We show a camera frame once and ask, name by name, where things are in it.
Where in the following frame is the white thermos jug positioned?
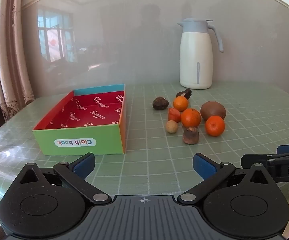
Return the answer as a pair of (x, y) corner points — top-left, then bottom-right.
(177, 18), (224, 90)

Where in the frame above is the medium orange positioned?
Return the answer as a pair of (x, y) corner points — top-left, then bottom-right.
(205, 116), (226, 137)

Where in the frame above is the green checked tablecloth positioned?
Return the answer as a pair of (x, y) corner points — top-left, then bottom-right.
(0, 81), (289, 230)

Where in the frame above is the small orange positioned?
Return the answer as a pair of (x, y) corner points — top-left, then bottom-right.
(173, 96), (189, 112)

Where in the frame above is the colourful cardboard box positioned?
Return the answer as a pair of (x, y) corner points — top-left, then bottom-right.
(33, 84), (127, 155)

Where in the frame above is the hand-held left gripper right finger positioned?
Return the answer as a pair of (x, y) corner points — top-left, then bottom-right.
(177, 152), (280, 204)

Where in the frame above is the brown kiwi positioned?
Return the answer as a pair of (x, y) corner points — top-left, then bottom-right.
(200, 101), (227, 120)

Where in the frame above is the beige lace curtain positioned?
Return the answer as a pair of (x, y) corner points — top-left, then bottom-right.
(0, 0), (36, 122)

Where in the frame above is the dark brown chestnut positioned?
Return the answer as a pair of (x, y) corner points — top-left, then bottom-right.
(176, 89), (192, 99)

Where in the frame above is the red-orange fruit piece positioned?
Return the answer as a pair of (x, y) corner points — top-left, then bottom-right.
(168, 107), (181, 122)

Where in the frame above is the large orange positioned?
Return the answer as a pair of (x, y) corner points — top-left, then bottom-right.
(180, 108), (201, 128)

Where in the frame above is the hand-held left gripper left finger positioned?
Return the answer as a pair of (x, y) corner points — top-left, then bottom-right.
(10, 152), (112, 205)

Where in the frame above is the beige round longan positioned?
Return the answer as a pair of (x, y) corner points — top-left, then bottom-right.
(166, 120), (178, 133)

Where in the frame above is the brown water chestnut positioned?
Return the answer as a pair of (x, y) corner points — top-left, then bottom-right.
(183, 127), (200, 145)

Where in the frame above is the dark round chestnut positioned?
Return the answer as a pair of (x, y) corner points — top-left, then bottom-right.
(152, 97), (169, 111)

